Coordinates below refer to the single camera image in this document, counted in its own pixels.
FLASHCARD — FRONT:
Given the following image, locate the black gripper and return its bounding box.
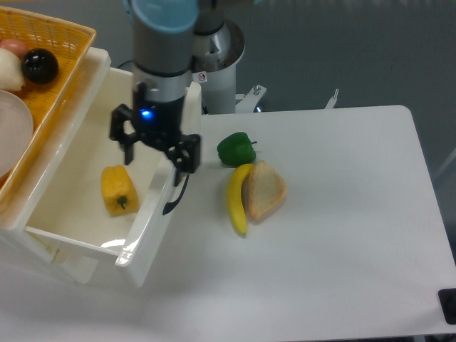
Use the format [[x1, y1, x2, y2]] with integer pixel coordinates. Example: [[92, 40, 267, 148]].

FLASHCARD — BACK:
[[109, 82, 202, 187]]

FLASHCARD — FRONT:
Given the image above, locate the yellow bell pepper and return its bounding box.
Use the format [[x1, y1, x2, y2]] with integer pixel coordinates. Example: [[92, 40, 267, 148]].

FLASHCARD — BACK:
[[100, 165, 140, 216]]

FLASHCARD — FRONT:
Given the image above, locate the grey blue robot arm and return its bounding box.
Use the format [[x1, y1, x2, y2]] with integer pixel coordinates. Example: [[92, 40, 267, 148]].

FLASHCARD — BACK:
[[110, 1, 245, 184]]

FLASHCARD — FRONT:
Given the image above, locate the green bell pepper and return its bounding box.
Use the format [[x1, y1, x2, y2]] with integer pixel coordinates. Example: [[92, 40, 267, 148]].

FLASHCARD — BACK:
[[217, 132, 257, 167]]

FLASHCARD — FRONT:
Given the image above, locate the white drawer cabinet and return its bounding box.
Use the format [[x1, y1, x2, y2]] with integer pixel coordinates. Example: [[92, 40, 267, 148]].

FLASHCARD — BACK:
[[1, 48, 111, 284]]

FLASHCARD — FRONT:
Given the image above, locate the yellow banana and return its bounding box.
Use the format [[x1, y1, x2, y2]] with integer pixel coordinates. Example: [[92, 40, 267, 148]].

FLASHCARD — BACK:
[[226, 163, 254, 237]]

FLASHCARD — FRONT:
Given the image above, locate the orange woven basket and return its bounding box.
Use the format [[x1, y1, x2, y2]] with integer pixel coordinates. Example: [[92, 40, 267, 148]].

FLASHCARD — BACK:
[[1, 6, 96, 209]]

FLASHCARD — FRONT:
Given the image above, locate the slice of bread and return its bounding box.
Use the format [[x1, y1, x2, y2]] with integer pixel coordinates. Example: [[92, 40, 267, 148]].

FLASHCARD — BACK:
[[248, 160, 287, 221]]

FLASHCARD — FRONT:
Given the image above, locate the black round fruit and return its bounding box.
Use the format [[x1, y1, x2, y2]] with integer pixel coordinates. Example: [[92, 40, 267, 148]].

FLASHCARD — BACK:
[[21, 48, 59, 84]]

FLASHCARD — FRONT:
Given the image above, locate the white bowl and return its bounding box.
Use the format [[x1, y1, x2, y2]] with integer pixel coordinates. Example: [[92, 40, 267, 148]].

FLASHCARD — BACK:
[[1, 90, 33, 177]]

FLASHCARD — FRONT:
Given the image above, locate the red apple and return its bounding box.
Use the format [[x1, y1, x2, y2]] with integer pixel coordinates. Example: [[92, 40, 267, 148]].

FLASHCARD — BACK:
[[1, 38, 29, 58]]

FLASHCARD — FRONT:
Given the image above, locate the black object at table corner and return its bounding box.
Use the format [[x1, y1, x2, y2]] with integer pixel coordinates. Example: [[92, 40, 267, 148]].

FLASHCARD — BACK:
[[438, 288, 456, 325]]

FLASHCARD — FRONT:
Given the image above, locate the black drawer handle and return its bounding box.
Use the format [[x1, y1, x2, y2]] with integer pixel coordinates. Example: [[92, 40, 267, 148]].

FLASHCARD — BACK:
[[162, 173, 190, 215]]

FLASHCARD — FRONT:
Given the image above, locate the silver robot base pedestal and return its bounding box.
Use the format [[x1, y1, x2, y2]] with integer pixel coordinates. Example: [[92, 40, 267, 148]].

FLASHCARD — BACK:
[[191, 12, 245, 114]]

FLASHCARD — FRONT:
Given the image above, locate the metal table bracket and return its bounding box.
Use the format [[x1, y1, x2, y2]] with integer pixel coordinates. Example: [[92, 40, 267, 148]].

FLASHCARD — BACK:
[[235, 84, 267, 113]]

